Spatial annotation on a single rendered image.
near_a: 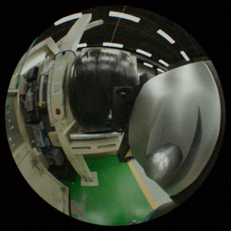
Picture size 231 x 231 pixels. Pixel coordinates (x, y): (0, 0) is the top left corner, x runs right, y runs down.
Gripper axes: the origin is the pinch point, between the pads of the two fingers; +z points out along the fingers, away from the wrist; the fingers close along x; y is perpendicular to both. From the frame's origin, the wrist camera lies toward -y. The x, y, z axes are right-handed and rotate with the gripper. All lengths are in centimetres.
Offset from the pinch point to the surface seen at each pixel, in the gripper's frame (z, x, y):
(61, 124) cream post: 20.4, 33.9, -5.7
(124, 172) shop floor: 41, -24, -101
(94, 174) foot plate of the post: 46, 25, -99
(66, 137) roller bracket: 10.1, 25.8, -11.0
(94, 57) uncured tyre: -3.5, 7.6, 22.7
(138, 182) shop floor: 13, -36, -104
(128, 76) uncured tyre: -3.8, -4.8, 15.0
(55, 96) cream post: 17.9, 36.2, 13.7
